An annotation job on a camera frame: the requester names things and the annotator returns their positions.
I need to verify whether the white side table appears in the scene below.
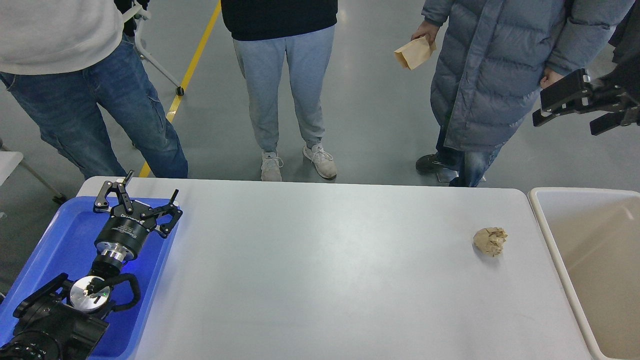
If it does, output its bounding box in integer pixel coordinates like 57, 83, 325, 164
0, 150, 69, 206

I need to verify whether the left hand of coat person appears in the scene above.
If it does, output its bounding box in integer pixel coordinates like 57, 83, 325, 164
539, 67, 565, 90

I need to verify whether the beige plastic bin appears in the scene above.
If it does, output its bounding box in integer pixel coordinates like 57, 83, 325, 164
528, 187, 640, 360

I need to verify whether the blue plastic tray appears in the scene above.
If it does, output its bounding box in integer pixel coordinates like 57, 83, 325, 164
0, 196, 176, 360

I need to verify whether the person in grey puffer coat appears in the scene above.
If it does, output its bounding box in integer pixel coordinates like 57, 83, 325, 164
415, 0, 633, 188

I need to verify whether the brown paper ball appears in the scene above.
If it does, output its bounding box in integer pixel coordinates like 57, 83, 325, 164
473, 227, 508, 257

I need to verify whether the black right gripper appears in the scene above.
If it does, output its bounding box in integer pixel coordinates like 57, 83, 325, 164
541, 68, 640, 136

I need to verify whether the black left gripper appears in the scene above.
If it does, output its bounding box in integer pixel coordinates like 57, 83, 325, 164
93, 170, 183, 262

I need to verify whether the brown paper bag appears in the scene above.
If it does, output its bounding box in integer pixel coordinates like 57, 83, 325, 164
393, 36, 437, 70

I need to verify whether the right hand holding bag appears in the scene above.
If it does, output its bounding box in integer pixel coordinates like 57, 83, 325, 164
410, 20, 441, 45

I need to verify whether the person in white sweater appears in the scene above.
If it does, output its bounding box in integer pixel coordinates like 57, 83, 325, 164
0, 0, 188, 179

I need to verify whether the white wheeled stand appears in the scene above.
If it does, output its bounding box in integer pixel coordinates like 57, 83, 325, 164
121, 0, 185, 97

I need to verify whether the person in grey sweatpants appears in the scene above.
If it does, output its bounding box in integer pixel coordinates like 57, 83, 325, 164
220, 0, 339, 182

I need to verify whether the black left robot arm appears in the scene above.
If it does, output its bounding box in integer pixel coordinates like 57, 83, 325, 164
1, 174, 183, 360

